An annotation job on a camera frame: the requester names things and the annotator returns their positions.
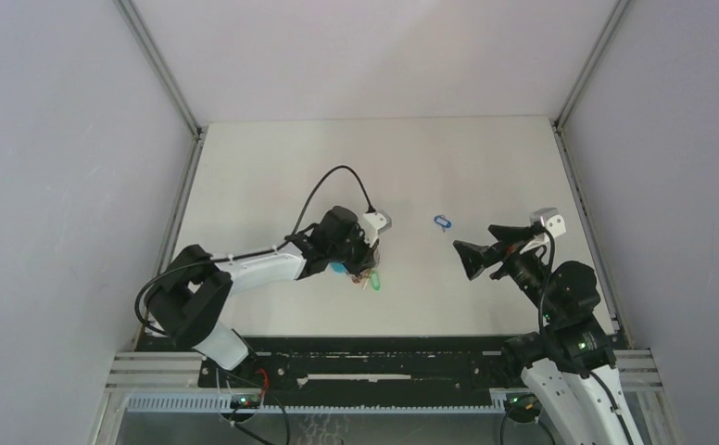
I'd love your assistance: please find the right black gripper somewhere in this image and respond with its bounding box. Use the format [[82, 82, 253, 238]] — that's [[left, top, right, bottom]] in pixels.
[[454, 224, 559, 321]]

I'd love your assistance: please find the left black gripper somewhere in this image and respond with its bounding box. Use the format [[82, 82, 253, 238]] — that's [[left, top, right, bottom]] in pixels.
[[327, 225, 378, 277]]

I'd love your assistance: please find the large keyring with key tags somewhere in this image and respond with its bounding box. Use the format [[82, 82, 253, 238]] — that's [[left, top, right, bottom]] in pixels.
[[328, 243, 381, 289]]

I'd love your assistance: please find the green key tag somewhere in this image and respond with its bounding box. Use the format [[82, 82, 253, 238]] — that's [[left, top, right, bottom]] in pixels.
[[367, 271, 381, 291]]

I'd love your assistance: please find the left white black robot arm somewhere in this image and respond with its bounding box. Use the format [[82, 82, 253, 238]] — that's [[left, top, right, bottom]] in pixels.
[[136, 206, 392, 387]]

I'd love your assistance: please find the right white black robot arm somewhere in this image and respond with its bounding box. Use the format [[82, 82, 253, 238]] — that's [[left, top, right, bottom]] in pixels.
[[452, 215, 643, 444]]

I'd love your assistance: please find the blue key tag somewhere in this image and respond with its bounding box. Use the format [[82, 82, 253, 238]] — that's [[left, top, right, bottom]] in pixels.
[[434, 215, 452, 232]]

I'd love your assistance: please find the right circuit board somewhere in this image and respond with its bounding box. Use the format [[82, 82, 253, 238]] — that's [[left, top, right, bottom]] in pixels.
[[505, 394, 542, 424]]

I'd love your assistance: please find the circuit board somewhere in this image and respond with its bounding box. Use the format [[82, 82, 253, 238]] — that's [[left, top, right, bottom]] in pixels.
[[505, 394, 542, 424], [230, 394, 263, 411]]

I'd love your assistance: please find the left circuit board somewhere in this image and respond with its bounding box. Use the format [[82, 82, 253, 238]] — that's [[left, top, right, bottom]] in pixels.
[[230, 394, 263, 411]]

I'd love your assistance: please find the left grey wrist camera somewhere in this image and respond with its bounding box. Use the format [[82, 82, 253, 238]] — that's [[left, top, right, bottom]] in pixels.
[[359, 210, 392, 247]]

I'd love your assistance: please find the left black camera cable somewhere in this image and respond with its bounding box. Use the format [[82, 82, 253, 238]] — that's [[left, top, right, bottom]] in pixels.
[[135, 165, 376, 337]]

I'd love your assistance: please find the black camera cable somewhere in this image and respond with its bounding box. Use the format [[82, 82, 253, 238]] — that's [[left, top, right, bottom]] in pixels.
[[135, 165, 376, 337], [534, 223, 637, 445]]

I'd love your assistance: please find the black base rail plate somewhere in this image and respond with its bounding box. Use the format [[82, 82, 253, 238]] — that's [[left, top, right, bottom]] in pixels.
[[197, 336, 529, 406]]

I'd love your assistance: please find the right black camera cable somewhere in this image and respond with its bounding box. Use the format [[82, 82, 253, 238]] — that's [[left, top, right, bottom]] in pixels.
[[534, 223, 637, 445]]

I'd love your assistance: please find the white slotted cable duct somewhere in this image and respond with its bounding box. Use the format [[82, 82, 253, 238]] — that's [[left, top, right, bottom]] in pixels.
[[126, 393, 505, 414]]

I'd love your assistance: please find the right aluminium frame post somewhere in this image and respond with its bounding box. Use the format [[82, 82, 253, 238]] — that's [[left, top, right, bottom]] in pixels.
[[551, 0, 635, 337]]

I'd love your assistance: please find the aluminium frame post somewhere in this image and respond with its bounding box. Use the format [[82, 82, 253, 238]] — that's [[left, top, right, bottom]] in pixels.
[[113, 0, 203, 272], [551, 0, 635, 337]]

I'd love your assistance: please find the left aluminium frame post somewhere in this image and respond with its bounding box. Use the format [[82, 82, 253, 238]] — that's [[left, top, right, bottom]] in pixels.
[[113, 0, 203, 272]]

